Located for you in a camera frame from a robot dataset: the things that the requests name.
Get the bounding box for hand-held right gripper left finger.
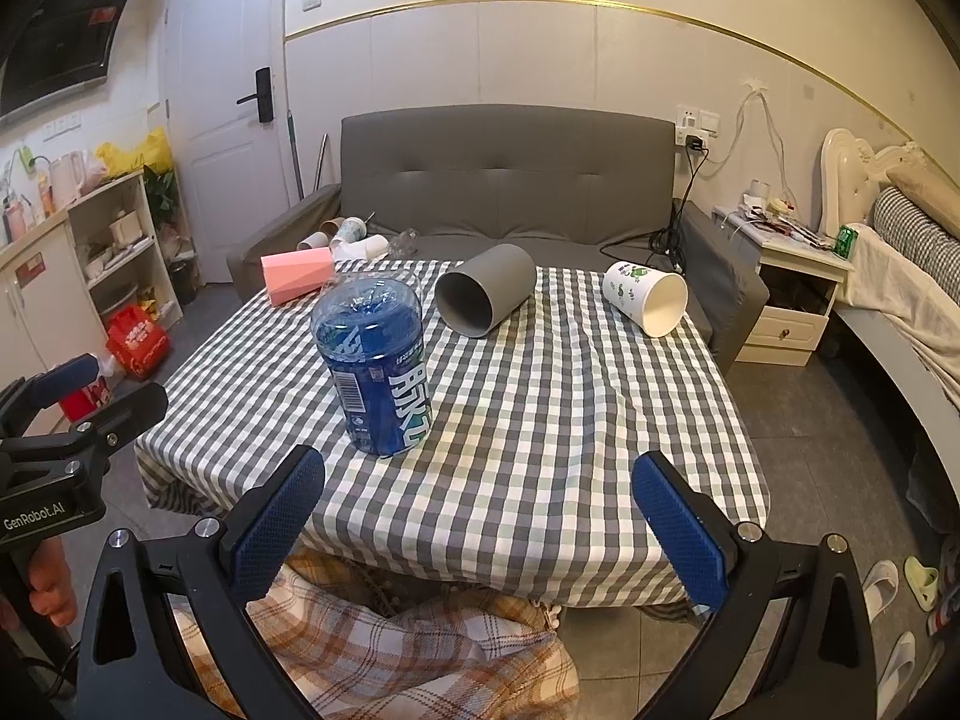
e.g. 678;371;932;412
75;444;327;720

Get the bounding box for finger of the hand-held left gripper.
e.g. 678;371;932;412
0;352;101;440
45;381;170;466

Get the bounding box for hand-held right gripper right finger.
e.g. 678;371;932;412
630;451;882;720

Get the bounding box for grey cup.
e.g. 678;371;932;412
435;242;536;338

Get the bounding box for pink cup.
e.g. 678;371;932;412
260;247;335;307

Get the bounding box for white cup with green print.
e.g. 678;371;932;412
602;261;689;338

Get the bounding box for person's left hand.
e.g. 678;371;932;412
28;540;80;627

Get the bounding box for red box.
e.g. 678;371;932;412
58;375;113;422

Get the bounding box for red bag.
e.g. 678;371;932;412
105;304;172;380

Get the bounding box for white kitchen cabinet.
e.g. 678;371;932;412
0;216;107;432

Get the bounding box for dark trash bin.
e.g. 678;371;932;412
168;259;198;307

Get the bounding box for white open shelf cabinet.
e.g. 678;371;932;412
67;169;185;332

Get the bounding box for person's plaid trousers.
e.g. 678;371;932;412
169;549;580;720

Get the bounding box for blue plastic bottle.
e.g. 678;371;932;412
310;276;436;457

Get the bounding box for grey checkered tablecloth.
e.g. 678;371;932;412
135;259;770;608

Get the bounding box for pink kettle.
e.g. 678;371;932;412
48;151;88;208

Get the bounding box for white slipper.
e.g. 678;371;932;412
872;631;918;700
861;559;900;623

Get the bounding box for green plant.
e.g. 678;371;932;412
142;163;179;227

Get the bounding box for yellow plastic bag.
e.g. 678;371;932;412
94;127;175;182

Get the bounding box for yellow-green slipper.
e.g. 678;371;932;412
903;555;941;613

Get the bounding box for white door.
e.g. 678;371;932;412
163;0;290;286

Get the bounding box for white nightstand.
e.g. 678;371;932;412
710;202;855;367

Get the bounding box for beige blanket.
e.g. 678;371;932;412
835;225;960;422

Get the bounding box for black range hood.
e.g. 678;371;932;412
0;0;145;122

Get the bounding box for black door lock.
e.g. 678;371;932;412
236;67;273;122

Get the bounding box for checkered pillow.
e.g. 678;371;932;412
872;186;960;302

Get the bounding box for grey sofa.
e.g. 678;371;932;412
226;105;771;376

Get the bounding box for cream bed headboard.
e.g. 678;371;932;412
817;127;940;241

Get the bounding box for beige pillow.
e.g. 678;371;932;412
885;161;960;242

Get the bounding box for grey bed frame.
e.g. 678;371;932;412
831;300;960;541

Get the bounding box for mop handle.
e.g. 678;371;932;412
283;111;305;197

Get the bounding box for black charger cable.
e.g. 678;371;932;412
598;136;710;272

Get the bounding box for white cable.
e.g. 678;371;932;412
705;82;797;205

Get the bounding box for wall socket panel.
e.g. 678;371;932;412
674;104;722;139

